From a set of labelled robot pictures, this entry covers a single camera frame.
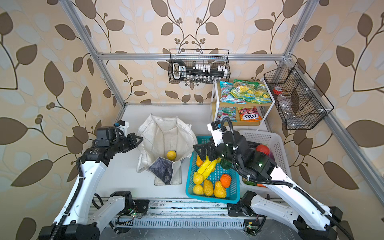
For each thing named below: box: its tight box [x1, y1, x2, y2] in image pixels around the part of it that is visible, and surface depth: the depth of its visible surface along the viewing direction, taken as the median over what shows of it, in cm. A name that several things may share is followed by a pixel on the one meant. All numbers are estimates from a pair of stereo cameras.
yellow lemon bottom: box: [193, 184, 204, 195], surface depth 77 cm
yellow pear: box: [214, 180, 227, 198], surface depth 76 cm
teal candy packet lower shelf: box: [216, 107, 238, 126], surface depth 91 cm
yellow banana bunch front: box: [197, 155, 222, 180], surface depth 81 cm
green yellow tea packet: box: [229, 79, 258, 102], surface depth 75 cm
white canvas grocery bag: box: [136, 113, 198, 186], surface depth 82 cm
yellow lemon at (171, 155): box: [166, 150, 177, 161], surface depth 91 cm
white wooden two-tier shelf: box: [211, 78, 275, 131], surface depth 77 cm
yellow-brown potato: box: [203, 179, 214, 196], surface depth 78 cm
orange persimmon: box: [220, 174, 232, 188], surface depth 79 cm
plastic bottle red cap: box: [273, 86, 296, 114], surface depth 82 cm
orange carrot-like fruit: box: [196, 154, 204, 167], surface depth 87 cm
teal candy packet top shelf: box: [219, 81, 247, 105], surface depth 76 cm
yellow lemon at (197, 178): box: [193, 172, 204, 185], surface depth 79 cm
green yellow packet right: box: [254, 83, 272, 104], surface depth 77 cm
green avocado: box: [220, 159, 232, 170], surface depth 86 cm
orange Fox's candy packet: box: [239, 106, 263, 122], surface depth 93 cm
